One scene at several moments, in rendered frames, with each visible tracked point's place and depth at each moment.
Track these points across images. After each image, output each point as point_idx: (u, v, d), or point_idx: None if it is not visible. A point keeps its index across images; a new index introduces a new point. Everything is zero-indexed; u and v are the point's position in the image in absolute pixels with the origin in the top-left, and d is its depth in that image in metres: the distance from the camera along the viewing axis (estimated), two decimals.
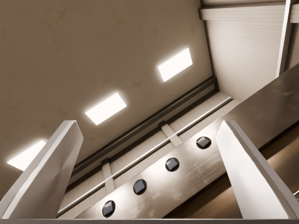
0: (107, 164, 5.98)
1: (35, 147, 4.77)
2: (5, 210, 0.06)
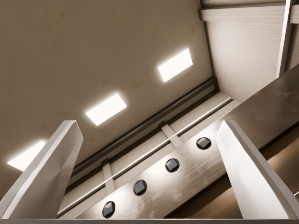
0: (107, 164, 5.98)
1: (35, 147, 4.77)
2: (5, 210, 0.06)
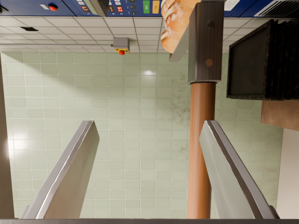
0: None
1: None
2: (38, 210, 0.06)
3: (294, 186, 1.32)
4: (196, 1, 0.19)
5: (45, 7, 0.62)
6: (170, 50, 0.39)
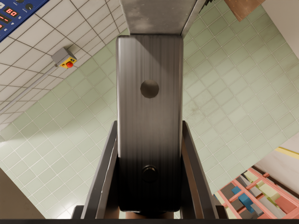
0: None
1: None
2: (96, 210, 0.06)
3: None
4: None
5: None
6: None
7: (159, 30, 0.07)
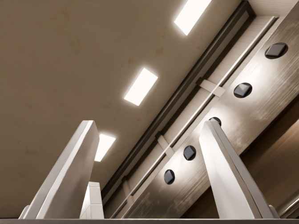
0: (161, 136, 6.35)
1: None
2: (38, 210, 0.06)
3: None
4: None
5: None
6: None
7: None
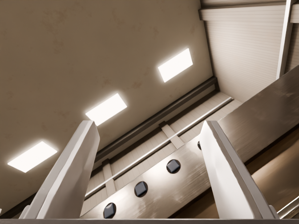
0: (108, 165, 5.97)
1: (35, 148, 4.77)
2: (38, 210, 0.06)
3: None
4: None
5: None
6: None
7: None
